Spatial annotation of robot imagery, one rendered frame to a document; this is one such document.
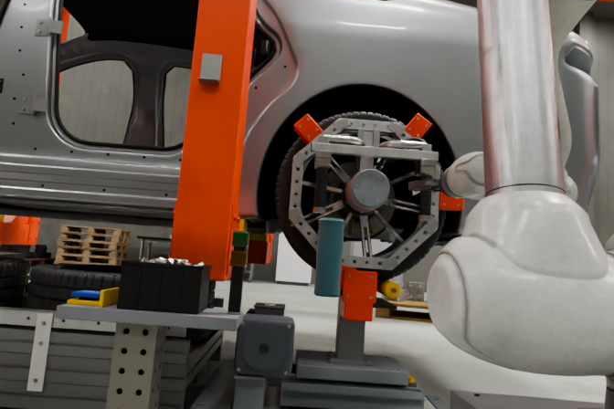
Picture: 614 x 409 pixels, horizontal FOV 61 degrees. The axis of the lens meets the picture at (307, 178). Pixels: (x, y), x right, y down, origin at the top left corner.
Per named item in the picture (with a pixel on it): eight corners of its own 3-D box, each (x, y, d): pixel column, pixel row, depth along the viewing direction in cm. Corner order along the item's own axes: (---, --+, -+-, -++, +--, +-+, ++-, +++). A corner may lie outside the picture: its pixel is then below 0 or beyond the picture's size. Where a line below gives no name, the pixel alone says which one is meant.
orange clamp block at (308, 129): (322, 135, 200) (307, 118, 200) (323, 131, 192) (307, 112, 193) (308, 147, 199) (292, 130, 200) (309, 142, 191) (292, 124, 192)
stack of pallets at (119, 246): (127, 271, 1051) (132, 230, 1063) (114, 273, 973) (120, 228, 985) (68, 267, 1047) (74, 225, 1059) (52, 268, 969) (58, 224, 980)
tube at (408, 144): (418, 162, 192) (418, 133, 193) (431, 152, 173) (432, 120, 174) (370, 158, 192) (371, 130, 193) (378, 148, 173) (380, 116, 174)
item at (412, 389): (402, 391, 217) (403, 366, 218) (423, 418, 181) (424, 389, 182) (281, 382, 216) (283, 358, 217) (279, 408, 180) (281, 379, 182)
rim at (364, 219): (323, 280, 216) (434, 232, 220) (327, 284, 193) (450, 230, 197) (276, 170, 222) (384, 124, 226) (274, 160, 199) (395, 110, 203)
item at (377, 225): (398, 235, 216) (389, 159, 220) (402, 234, 208) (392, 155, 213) (322, 242, 215) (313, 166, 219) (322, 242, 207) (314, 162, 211)
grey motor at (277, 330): (288, 395, 198) (295, 300, 203) (287, 433, 157) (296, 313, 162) (240, 392, 198) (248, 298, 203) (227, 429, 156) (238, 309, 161)
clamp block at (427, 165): (428, 178, 178) (428, 162, 178) (435, 173, 169) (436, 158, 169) (413, 176, 178) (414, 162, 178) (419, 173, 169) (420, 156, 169)
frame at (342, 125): (432, 273, 192) (438, 129, 200) (437, 274, 186) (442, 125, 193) (284, 262, 191) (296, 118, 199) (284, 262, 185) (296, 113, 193)
